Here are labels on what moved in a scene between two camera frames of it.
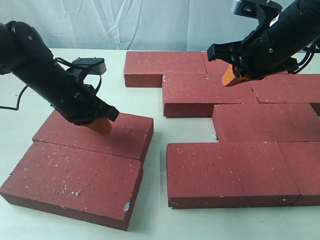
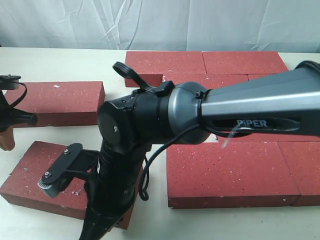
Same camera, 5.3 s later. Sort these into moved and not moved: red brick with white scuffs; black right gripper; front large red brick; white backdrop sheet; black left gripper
Moved: black left gripper; black right gripper
Not moved: white backdrop sheet; red brick with white scuffs; front large red brick
